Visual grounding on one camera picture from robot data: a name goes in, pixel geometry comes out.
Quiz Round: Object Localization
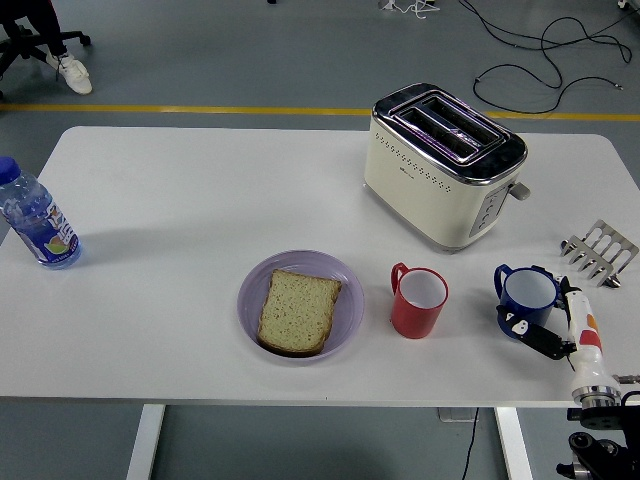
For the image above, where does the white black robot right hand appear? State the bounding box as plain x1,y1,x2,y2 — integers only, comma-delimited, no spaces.
495,264,610,397

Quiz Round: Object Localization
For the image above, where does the black office chair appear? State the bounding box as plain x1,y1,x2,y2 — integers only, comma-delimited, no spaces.
0,0,93,101

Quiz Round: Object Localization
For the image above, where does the white floor cable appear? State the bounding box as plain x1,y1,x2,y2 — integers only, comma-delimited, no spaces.
377,0,441,21

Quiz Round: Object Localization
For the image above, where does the black floor cable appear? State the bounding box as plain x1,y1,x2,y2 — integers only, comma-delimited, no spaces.
457,0,640,117

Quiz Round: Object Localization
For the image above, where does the person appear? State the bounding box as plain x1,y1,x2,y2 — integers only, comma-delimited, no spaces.
30,0,94,96

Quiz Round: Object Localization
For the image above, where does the white table leg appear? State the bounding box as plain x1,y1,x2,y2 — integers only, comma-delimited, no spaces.
493,407,535,480
124,403,167,480

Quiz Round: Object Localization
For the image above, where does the grey under-table box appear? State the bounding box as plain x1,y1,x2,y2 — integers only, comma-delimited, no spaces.
438,407,479,424

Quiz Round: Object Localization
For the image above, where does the silver metal toast rack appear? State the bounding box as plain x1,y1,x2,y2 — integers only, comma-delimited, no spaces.
559,218,640,289

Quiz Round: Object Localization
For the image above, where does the thin black hanging cable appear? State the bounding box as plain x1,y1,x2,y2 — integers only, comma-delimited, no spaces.
459,407,481,480

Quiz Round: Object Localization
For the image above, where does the cream chrome toaster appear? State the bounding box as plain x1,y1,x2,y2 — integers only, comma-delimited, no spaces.
363,82,531,254

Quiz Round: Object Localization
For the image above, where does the blue enamel cup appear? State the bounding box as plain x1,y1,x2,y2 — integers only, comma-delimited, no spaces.
493,263,559,339

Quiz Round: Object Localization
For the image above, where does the red cup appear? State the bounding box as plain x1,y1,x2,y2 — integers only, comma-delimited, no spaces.
389,261,450,341

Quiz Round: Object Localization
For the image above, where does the clear blue-capped water bottle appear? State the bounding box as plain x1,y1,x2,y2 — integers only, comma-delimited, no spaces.
0,156,83,271

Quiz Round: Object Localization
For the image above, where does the purple plate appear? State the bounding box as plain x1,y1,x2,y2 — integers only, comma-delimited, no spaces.
236,249,366,368

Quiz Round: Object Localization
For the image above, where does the slice of bread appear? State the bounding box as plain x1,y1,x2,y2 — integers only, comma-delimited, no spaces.
256,268,344,358

